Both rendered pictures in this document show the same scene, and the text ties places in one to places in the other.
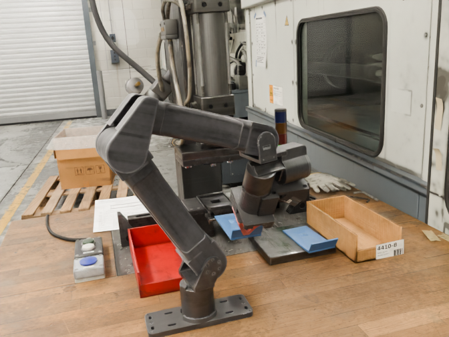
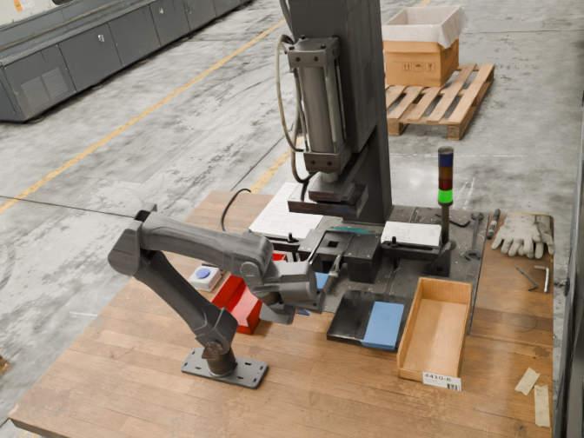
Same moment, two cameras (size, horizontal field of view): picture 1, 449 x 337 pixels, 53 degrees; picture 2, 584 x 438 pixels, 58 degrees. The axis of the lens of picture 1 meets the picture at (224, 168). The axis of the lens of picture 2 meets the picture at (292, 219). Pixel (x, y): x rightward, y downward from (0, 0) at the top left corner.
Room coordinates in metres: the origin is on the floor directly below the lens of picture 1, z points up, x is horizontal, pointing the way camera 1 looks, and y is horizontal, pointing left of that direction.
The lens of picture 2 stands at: (0.29, -0.67, 1.83)
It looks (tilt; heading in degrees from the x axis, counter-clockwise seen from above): 33 degrees down; 43
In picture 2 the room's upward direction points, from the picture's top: 11 degrees counter-clockwise
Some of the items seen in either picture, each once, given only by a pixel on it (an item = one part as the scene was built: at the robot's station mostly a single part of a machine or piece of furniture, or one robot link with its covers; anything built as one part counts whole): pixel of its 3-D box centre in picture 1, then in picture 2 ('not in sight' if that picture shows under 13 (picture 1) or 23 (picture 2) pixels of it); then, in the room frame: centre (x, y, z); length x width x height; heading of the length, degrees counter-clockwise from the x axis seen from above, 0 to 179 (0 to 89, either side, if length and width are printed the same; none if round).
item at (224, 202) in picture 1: (220, 201); (339, 244); (1.19, 0.02, 0.98); 0.20 x 0.10 x 0.01; 105
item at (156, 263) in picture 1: (158, 255); (249, 288); (0.98, 0.17, 0.93); 0.25 x 0.12 x 0.06; 15
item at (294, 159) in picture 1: (275, 154); (281, 272); (0.85, -0.10, 1.19); 0.12 x 0.09 x 0.12; 115
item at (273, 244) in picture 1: (289, 242); (370, 318); (1.05, -0.15, 0.91); 0.17 x 0.16 x 0.02; 105
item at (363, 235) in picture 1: (351, 227); (438, 330); (1.08, -0.31, 0.93); 0.25 x 0.13 x 0.08; 15
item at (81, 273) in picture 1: (90, 273); (205, 282); (0.97, 0.33, 0.90); 0.07 x 0.07 x 0.06; 15
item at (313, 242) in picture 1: (309, 235); (382, 322); (1.03, -0.20, 0.93); 0.15 x 0.07 x 0.03; 18
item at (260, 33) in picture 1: (260, 39); not in sight; (2.85, -0.26, 1.41); 0.25 x 0.01 x 0.33; 12
